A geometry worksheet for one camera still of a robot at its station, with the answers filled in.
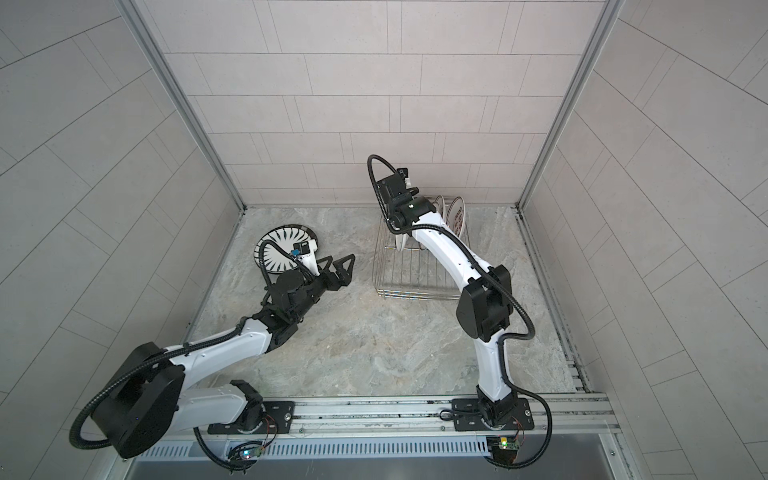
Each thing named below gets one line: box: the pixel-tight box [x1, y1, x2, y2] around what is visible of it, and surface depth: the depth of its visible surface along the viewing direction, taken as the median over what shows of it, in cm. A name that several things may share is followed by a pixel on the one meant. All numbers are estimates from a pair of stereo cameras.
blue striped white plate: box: [254, 224, 319, 273], surface depth 107 cm
